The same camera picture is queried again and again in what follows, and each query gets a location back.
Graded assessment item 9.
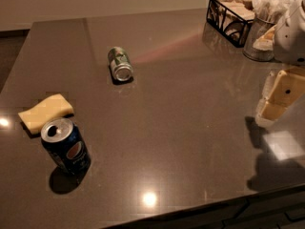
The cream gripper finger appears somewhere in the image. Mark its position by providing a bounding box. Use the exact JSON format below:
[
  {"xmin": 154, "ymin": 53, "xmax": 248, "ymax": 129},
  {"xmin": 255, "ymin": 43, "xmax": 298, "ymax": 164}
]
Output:
[{"xmin": 255, "ymin": 67, "xmax": 305, "ymax": 127}]

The green soda can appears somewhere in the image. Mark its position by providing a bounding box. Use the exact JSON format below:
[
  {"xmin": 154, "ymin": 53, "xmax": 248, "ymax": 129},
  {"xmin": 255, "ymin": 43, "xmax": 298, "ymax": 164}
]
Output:
[{"xmin": 108, "ymin": 47, "xmax": 133, "ymax": 82}]

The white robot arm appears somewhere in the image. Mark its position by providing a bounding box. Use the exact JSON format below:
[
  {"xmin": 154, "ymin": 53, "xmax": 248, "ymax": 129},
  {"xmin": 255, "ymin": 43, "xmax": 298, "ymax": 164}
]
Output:
[{"xmin": 255, "ymin": 0, "xmax": 305, "ymax": 128}]

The blue Pepsi can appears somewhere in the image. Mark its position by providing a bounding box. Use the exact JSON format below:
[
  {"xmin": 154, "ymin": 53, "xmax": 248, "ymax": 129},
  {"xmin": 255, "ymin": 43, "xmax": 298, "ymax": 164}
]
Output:
[{"xmin": 41, "ymin": 117, "xmax": 91, "ymax": 175}]

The metal utensil cup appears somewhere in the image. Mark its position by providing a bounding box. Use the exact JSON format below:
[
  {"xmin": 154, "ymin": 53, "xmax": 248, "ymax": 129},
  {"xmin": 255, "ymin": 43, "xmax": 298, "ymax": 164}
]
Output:
[{"xmin": 243, "ymin": 16, "xmax": 274, "ymax": 62}]

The yellow sponge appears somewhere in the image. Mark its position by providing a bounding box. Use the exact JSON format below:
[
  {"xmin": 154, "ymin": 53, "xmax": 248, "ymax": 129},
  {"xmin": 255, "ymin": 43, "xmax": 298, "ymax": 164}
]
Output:
[{"xmin": 18, "ymin": 94, "xmax": 74, "ymax": 135}]

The black wire napkin basket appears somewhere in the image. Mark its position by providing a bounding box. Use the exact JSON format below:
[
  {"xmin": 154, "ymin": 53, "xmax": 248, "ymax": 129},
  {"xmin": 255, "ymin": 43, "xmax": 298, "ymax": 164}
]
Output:
[{"xmin": 206, "ymin": 0, "xmax": 254, "ymax": 48}]

